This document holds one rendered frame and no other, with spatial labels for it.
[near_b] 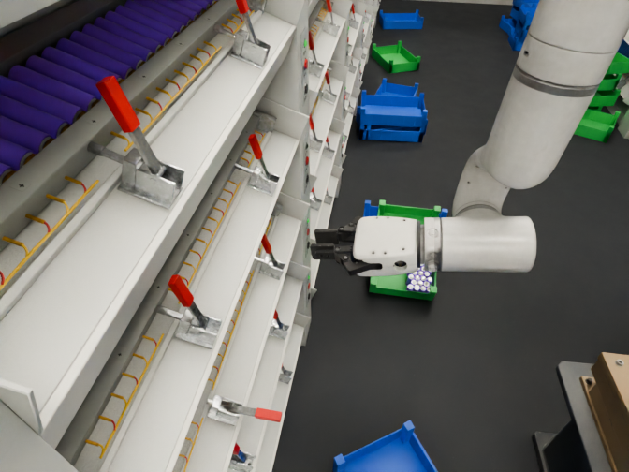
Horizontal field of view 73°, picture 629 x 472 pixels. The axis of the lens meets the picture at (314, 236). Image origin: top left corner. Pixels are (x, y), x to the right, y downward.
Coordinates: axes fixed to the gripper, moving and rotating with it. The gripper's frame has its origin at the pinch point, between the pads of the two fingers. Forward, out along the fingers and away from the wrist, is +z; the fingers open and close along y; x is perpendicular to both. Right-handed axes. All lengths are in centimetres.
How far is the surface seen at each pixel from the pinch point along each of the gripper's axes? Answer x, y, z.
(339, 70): -4, 86, 10
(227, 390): -6.6, -23.6, 11.6
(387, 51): -56, 244, 5
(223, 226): 14.1, -11.4, 9.9
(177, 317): 15.1, -27.0, 9.2
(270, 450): -46, -17, 16
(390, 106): -50, 153, -2
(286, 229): -6.9, 11.5, 10.9
